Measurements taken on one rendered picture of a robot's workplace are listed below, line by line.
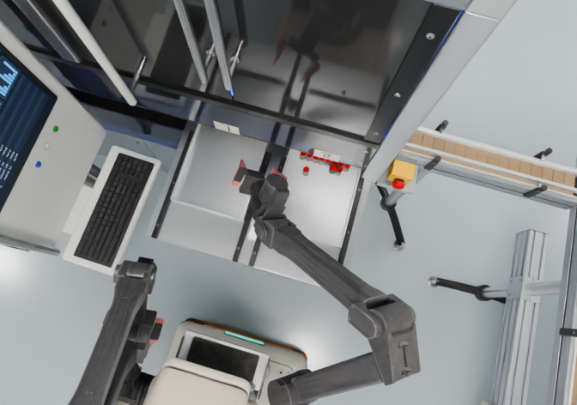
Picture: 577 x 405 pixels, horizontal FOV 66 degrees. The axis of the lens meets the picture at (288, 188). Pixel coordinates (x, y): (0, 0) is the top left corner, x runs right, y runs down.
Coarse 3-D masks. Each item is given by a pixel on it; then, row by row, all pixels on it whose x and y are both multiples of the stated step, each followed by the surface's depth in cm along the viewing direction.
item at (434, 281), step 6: (432, 276) 235; (432, 282) 234; (438, 282) 228; (444, 282) 227; (450, 282) 226; (456, 282) 225; (456, 288) 225; (462, 288) 223; (468, 288) 222; (474, 288) 222; (480, 288) 221; (480, 294) 220; (480, 300) 224; (486, 300) 220; (498, 300) 222; (504, 300) 222
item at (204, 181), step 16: (208, 128) 161; (192, 144) 158; (208, 144) 159; (224, 144) 159; (240, 144) 159; (256, 144) 159; (192, 160) 157; (208, 160) 158; (224, 160) 158; (256, 160) 158; (192, 176) 156; (208, 176) 156; (224, 176) 156; (176, 192) 154; (192, 192) 154; (208, 192) 154; (224, 192) 155; (208, 208) 153; (224, 208) 153; (240, 208) 153
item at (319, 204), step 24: (288, 168) 157; (312, 168) 158; (336, 168) 158; (360, 168) 155; (312, 192) 155; (336, 192) 156; (288, 216) 153; (312, 216) 153; (336, 216) 153; (312, 240) 150; (336, 240) 151
